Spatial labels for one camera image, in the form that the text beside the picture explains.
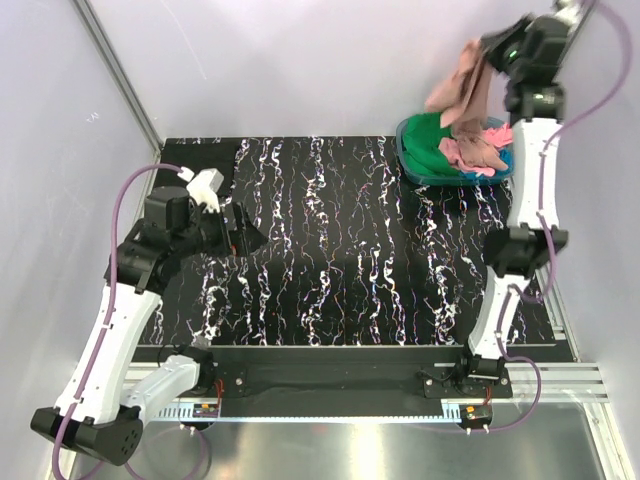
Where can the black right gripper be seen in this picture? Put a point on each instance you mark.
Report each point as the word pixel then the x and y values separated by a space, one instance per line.
pixel 489 40

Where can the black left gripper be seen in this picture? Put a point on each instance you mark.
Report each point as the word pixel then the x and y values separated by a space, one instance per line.
pixel 244 240

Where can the dusty pink t shirt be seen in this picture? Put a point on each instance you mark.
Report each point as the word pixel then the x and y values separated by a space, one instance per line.
pixel 463 96

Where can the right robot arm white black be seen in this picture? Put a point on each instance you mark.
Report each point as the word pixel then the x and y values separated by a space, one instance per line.
pixel 532 236

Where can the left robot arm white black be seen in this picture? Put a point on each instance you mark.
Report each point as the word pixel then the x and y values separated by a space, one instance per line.
pixel 96 415

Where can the folded black t shirt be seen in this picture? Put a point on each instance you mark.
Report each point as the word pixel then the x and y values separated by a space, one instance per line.
pixel 199 156

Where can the bright pink t shirt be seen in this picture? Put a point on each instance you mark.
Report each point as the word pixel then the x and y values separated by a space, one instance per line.
pixel 476 150

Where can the green t shirt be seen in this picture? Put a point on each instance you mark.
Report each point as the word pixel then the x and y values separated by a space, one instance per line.
pixel 421 144

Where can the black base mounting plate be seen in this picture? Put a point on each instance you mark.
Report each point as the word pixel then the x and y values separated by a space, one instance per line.
pixel 281 383

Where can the blue plastic laundry basket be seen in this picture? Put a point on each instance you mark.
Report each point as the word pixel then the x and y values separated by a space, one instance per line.
pixel 461 179

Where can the left orange connector box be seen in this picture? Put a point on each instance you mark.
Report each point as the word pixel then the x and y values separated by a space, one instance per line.
pixel 206 410

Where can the orange connector box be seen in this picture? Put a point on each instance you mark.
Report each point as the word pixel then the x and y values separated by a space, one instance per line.
pixel 206 410
pixel 477 412

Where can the right orange connector box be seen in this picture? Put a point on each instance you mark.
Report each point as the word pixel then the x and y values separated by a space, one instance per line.
pixel 477 412

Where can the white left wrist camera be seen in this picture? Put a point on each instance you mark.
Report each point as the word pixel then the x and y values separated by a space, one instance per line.
pixel 203 187

